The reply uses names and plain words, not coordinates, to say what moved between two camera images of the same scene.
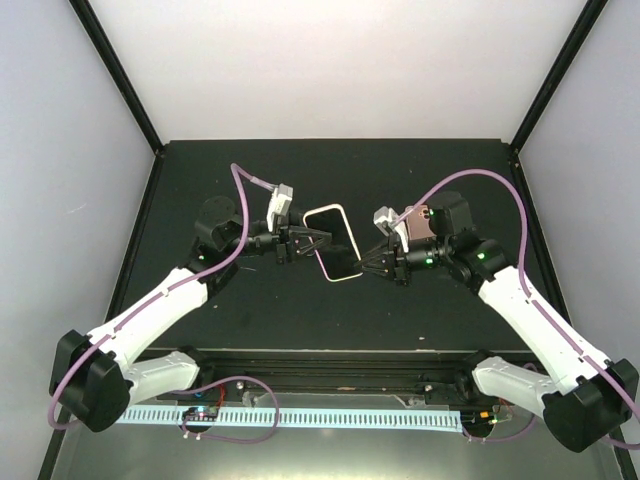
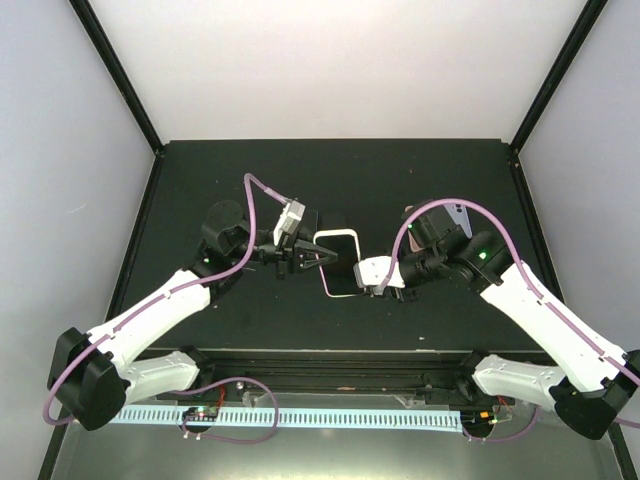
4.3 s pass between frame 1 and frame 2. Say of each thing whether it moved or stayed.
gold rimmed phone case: moved
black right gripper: moved
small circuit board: stayed
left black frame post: stayed
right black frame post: stayed
